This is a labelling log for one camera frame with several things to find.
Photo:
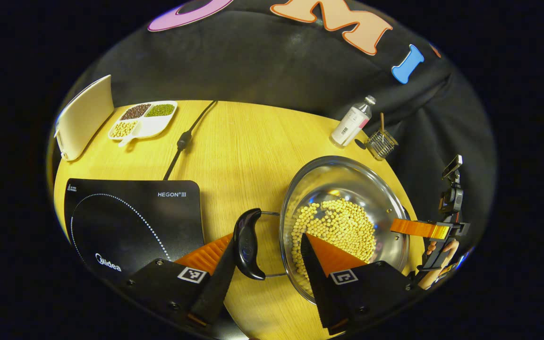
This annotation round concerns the pile of green beans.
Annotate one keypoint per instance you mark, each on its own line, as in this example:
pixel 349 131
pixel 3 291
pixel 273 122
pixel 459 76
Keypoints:
pixel 160 110

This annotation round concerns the pile of soybeans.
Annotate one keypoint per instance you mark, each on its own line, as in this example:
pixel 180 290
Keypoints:
pixel 343 226

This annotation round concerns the black induction cooktop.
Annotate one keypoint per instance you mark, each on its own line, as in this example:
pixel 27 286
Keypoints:
pixel 130 222

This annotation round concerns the wooden stick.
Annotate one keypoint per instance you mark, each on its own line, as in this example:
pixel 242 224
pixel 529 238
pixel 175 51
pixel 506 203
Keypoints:
pixel 382 123

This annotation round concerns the white box appliance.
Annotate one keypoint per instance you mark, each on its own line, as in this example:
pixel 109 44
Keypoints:
pixel 85 118

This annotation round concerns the small heap of yellow beans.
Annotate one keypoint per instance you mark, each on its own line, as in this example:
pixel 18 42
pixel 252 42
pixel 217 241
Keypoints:
pixel 123 129

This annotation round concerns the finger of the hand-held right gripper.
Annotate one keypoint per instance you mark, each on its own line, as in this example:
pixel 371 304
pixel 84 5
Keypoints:
pixel 418 229

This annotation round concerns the white divided dish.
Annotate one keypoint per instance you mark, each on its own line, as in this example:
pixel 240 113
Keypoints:
pixel 154 125

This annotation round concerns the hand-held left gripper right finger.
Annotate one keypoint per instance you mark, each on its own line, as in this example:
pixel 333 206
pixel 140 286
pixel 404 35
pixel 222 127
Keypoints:
pixel 314 283

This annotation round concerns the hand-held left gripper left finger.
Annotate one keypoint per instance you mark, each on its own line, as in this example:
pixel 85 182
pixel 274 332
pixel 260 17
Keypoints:
pixel 217 283

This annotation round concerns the pile of dark beans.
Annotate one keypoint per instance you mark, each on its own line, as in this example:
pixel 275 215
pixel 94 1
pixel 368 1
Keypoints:
pixel 135 112

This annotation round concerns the clear plastic bottle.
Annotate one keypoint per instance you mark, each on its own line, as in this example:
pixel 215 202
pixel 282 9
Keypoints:
pixel 352 125

